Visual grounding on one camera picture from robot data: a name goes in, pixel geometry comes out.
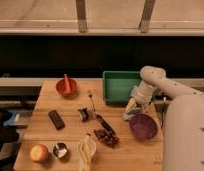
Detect orange carrot stick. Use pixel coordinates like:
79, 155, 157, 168
64, 74, 70, 94

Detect small steel cup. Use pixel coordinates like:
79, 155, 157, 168
53, 143, 68, 159

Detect red bowl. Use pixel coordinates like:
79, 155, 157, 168
56, 78, 77, 97

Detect grey towel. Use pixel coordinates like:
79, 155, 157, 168
123, 108, 142, 121

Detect green plastic bin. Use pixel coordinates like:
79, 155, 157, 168
103, 71, 141, 105

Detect right metal window post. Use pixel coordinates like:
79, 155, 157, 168
139, 0, 156, 33

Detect metal window post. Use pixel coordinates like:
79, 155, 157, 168
76, 0, 87, 33
139, 0, 156, 33

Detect left metal window post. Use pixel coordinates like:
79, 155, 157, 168
76, 0, 87, 33

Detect dark red grapes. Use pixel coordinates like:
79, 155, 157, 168
94, 129, 119, 148

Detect small metal can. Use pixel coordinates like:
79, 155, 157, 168
78, 108, 91, 122

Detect red yellow apple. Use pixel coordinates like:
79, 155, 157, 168
30, 144, 49, 162

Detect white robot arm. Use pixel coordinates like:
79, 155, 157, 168
123, 66, 204, 171

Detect wooden table board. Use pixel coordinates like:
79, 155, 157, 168
14, 79, 163, 171

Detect grey sponge in bin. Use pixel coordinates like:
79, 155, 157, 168
130, 86, 137, 97

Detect black handled knife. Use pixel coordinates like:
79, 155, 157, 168
92, 113, 115, 134

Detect black chair at left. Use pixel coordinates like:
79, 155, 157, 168
0, 105, 33, 171

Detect metal fork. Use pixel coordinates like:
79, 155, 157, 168
87, 90, 96, 112

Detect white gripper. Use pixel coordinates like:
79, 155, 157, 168
125, 86, 153, 113

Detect yellow banana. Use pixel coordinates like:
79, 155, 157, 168
78, 134, 91, 171

